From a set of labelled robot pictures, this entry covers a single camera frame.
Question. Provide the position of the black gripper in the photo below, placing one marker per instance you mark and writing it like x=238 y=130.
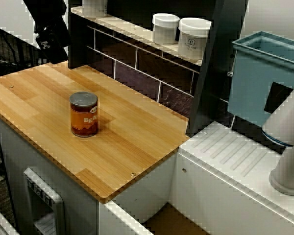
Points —
x=52 y=34

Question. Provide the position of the orange beans can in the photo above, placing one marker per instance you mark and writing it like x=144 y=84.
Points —
x=83 y=115

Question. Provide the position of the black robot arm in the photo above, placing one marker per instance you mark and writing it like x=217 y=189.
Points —
x=46 y=9

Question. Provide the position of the black hutch side panel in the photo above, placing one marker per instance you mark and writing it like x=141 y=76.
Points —
x=77 y=44

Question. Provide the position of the white plastic jar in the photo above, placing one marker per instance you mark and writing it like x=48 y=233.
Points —
x=94 y=5

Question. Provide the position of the white hutch shelf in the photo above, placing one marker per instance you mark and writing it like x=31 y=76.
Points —
x=127 y=27

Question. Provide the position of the white toy kitchen cabinet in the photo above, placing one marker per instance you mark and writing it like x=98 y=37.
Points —
x=14 y=147

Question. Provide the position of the plain white lidded jar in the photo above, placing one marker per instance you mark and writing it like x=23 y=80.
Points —
x=165 y=29

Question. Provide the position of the white jar with printed label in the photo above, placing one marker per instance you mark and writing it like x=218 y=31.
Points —
x=193 y=36

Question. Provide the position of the teal plastic bin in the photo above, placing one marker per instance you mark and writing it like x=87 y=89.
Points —
x=250 y=85

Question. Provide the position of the white toy sink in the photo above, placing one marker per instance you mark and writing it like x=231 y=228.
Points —
x=223 y=195

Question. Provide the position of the black square sticker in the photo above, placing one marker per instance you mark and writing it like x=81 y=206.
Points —
x=278 y=98

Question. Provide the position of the grey toy faucet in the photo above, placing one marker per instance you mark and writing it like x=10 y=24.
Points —
x=284 y=122

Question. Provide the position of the black hutch post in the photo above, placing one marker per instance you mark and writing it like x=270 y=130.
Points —
x=215 y=73

